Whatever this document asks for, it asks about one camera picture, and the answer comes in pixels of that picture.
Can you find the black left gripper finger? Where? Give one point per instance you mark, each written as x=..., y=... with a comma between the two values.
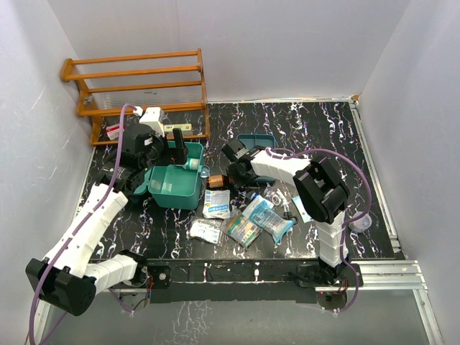
x=180, y=151
x=166, y=156

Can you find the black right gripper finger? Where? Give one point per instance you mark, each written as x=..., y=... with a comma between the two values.
x=231, y=176
x=245, y=180

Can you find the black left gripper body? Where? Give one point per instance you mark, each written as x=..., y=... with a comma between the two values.
x=154, y=157

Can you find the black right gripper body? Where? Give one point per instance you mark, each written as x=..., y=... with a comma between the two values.
x=233, y=167

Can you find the white bottle green label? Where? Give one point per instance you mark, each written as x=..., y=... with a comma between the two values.
x=192, y=164

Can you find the brown glass medicine bottle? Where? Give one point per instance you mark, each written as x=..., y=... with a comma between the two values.
x=218, y=181

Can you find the teal medicine kit box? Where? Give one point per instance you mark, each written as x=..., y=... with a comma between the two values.
x=173, y=186

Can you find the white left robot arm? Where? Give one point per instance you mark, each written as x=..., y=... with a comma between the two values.
x=65, y=277

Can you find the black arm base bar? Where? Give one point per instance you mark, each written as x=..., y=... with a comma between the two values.
x=180, y=280

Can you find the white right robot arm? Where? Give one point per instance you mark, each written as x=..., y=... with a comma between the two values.
x=322, y=192

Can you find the cream medicine box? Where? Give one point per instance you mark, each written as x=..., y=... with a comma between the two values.
x=186, y=129

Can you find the red white medicine box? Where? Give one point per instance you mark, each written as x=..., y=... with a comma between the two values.
x=112, y=132

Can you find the blue cap small bottle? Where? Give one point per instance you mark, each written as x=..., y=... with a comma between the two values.
x=251, y=195

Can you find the white blue sachet pack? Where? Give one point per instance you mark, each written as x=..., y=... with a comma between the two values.
x=216, y=204

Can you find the dark blue divided tray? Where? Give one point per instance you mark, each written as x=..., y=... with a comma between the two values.
x=263, y=140

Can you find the light blue ice pack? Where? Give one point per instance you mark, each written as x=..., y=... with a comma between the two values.
x=260, y=212

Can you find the green blue bandage packet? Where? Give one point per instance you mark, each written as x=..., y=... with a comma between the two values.
x=241, y=230

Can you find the white gauze packet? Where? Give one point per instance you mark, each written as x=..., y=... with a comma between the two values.
x=206, y=230

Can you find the blue white card packet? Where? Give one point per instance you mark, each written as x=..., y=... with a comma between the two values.
x=301, y=210

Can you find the wooden shelf rack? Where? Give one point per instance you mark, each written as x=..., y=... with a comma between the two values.
x=173, y=81

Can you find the clear plastic measuring cup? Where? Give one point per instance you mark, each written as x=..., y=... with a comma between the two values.
x=361, y=225

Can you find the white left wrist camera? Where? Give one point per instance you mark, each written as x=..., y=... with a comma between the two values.
x=153, y=118

